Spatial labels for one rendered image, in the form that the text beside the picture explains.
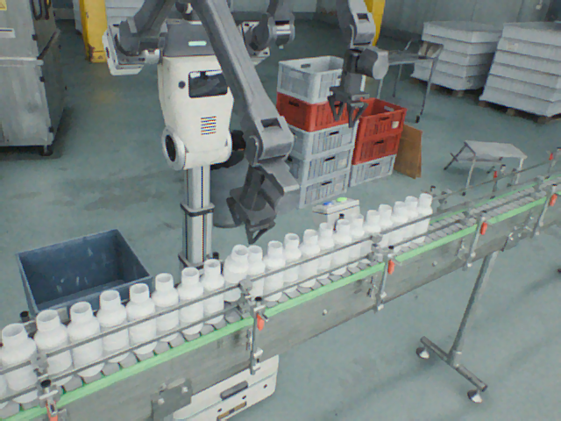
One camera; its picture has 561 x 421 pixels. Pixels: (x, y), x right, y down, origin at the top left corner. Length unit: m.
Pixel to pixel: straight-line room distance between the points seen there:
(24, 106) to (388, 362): 3.63
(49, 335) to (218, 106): 0.92
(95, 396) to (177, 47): 1.03
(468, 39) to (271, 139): 7.37
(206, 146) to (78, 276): 0.62
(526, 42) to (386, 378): 5.86
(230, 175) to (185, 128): 1.65
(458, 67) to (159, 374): 7.51
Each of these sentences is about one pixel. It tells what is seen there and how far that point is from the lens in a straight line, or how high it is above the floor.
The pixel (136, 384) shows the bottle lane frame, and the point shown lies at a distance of 1.13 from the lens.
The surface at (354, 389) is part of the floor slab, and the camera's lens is 2.41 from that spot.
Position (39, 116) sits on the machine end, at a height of 0.39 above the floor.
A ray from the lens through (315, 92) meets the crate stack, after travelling 3.40.
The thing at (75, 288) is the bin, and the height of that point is 0.75.
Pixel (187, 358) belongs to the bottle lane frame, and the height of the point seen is 0.96.
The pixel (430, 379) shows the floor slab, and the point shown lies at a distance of 2.59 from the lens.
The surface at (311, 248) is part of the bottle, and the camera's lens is 1.22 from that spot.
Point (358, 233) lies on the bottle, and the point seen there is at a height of 1.12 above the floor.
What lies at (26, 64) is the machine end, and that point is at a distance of 4.50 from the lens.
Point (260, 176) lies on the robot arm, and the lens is 0.88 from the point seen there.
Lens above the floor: 1.80
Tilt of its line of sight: 29 degrees down
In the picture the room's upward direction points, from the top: 5 degrees clockwise
